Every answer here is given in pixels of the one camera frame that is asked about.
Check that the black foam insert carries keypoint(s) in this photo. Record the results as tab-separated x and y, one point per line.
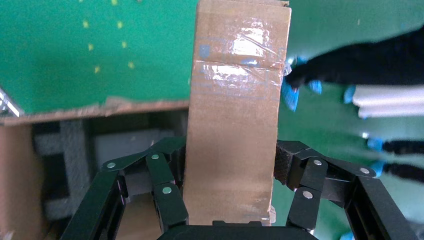
74	165

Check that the small taped cardboard box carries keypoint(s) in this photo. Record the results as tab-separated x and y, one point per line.
232	116

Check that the silver metal binder clip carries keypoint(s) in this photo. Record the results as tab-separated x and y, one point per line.
8	104

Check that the large open cardboard carton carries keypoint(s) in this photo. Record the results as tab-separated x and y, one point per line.
20	182

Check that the person in black trousers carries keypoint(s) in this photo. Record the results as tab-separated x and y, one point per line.
364	63
407	170

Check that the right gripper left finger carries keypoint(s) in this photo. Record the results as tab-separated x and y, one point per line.
165	202

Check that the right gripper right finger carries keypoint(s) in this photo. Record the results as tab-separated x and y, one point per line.
308	202

